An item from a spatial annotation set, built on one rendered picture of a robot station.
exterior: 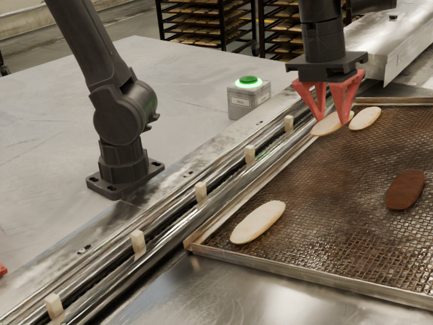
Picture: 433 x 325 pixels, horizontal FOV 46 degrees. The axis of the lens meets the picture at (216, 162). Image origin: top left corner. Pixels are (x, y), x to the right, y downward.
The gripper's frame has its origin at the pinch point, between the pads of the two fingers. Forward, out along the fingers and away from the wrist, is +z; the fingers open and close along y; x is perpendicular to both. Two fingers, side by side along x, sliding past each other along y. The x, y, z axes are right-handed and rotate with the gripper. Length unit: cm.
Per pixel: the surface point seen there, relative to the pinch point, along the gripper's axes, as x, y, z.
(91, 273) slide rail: 37.8, 13.1, 7.7
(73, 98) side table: -2, 76, 1
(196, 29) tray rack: -216, 247, 28
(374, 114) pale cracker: -12.4, -0.3, 4.1
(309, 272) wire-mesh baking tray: 29.0, -13.8, 4.2
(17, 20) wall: -193, 482, 3
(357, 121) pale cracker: -8.8, 0.9, 4.1
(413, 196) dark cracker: 11.5, -16.9, 4.2
